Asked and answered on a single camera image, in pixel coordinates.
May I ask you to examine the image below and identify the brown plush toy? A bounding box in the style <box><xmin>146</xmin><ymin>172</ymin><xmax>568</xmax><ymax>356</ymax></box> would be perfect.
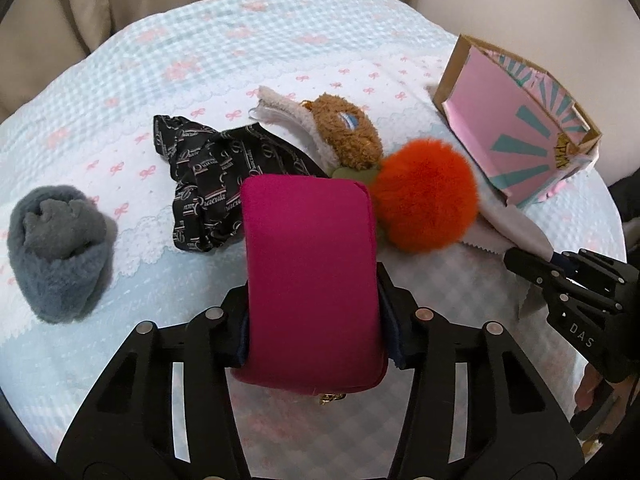
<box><xmin>305</xmin><ymin>92</ymin><xmax>384</xmax><ymax>172</ymax></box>

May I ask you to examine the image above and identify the olive green felt leaf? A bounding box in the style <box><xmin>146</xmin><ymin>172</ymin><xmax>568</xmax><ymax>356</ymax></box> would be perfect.
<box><xmin>330</xmin><ymin>166</ymin><xmax>381</xmax><ymax>187</ymax></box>

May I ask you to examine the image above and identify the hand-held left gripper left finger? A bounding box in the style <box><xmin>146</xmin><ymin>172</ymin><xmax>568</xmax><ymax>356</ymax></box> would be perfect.
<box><xmin>56</xmin><ymin>285</ymin><xmax>252</xmax><ymax>480</ymax></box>

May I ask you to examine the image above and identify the light blue checked blanket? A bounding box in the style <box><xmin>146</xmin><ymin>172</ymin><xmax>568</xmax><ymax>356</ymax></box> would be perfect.
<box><xmin>0</xmin><ymin>0</ymin><xmax>629</xmax><ymax>480</ymax></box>

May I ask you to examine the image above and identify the black printed cloth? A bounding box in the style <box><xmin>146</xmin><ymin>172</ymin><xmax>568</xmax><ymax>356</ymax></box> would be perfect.
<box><xmin>152</xmin><ymin>114</ymin><xmax>324</xmax><ymax>255</ymax></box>

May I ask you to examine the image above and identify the white fuzzy cloth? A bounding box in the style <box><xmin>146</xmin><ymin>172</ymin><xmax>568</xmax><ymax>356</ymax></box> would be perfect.
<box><xmin>248</xmin><ymin>86</ymin><xmax>347</xmax><ymax>178</ymax></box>

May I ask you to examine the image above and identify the light grey cloth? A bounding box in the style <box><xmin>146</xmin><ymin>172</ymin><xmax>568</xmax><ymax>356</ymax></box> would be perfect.
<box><xmin>462</xmin><ymin>195</ymin><xmax>557</xmax><ymax>319</ymax></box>

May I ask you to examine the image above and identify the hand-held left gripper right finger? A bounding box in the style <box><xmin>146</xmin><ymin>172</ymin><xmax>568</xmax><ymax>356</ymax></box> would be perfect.
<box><xmin>376</xmin><ymin>261</ymin><xmax>586</xmax><ymax>480</ymax></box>

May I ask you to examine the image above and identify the orange fluffy pompom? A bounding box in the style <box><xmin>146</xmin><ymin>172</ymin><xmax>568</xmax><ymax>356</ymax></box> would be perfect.
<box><xmin>371</xmin><ymin>139</ymin><xmax>480</xmax><ymax>252</ymax></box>

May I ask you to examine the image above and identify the person's right hand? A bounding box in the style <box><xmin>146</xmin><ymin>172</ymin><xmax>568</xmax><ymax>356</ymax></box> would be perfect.
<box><xmin>575</xmin><ymin>362</ymin><xmax>621</xmax><ymax>443</ymax></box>

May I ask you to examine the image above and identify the pink patterned cardboard box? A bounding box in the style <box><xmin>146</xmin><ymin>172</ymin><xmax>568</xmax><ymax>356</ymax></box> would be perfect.
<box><xmin>433</xmin><ymin>34</ymin><xmax>603</xmax><ymax>210</ymax></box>

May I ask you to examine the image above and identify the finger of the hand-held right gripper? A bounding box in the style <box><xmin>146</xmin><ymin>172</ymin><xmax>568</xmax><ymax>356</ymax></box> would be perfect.
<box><xmin>504</xmin><ymin>248</ymin><xmax>568</xmax><ymax>288</ymax></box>
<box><xmin>552</xmin><ymin>248</ymin><xmax>628</xmax><ymax>283</ymax></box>

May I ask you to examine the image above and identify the grey fuzzy rolled sock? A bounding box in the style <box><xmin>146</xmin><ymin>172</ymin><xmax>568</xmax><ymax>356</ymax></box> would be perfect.
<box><xmin>7</xmin><ymin>185</ymin><xmax>119</xmax><ymax>324</ymax></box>

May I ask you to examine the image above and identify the dark object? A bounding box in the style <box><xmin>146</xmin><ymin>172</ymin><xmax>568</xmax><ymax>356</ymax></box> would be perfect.
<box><xmin>607</xmin><ymin>169</ymin><xmax>640</xmax><ymax>228</ymax></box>

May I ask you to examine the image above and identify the magenta felt pouch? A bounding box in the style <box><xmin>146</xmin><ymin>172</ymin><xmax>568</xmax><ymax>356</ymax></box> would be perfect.
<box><xmin>231</xmin><ymin>174</ymin><xmax>390</xmax><ymax>401</ymax></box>

